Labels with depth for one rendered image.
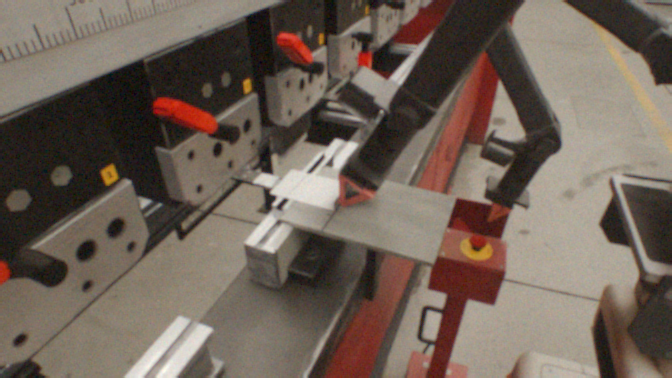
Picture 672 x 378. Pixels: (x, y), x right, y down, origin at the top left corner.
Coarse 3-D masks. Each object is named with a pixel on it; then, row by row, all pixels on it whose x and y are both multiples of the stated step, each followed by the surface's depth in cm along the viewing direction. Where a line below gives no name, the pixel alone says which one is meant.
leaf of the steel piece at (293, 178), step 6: (288, 174) 81; (294, 174) 81; (300, 174) 81; (306, 174) 81; (282, 180) 79; (288, 180) 79; (294, 180) 79; (300, 180) 79; (282, 186) 77; (288, 186) 77; (294, 186) 77; (270, 192) 76; (276, 192) 76; (282, 192) 76; (288, 192) 76
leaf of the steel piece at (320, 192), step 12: (312, 180) 79; (324, 180) 79; (336, 180) 79; (300, 192) 76; (312, 192) 76; (324, 192) 76; (336, 192) 76; (348, 192) 76; (312, 204) 73; (324, 204) 73; (336, 204) 72
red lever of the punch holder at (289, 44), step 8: (280, 40) 48; (288, 40) 48; (296, 40) 48; (280, 48) 49; (288, 48) 48; (296, 48) 49; (304, 48) 50; (296, 56) 50; (304, 56) 51; (312, 56) 53; (296, 64) 56; (304, 64) 54; (312, 64) 55; (320, 64) 55; (304, 72) 56; (312, 72) 56; (320, 72) 55
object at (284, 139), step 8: (296, 120) 69; (304, 120) 72; (272, 128) 65; (280, 128) 65; (288, 128) 67; (296, 128) 69; (304, 128) 72; (272, 136) 66; (280, 136) 65; (288, 136) 68; (296, 136) 70; (304, 136) 75; (272, 144) 67; (280, 144) 66; (288, 144) 68; (296, 144) 73; (280, 152) 67; (288, 152) 71; (280, 160) 69
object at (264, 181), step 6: (240, 174) 80; (246, 174) 80; (252, 174) 80; (258, 174) 80; (264, 174) 80; (240, 180) 79; (246, 180) 79; (252, 180) 79; (258, 180) 79; (264, 180) 79; (270, 180) 79; (276, 180) 79; (258, 186) 78; (264, 186) 77; (270, 186) 77; (276, 186) 78
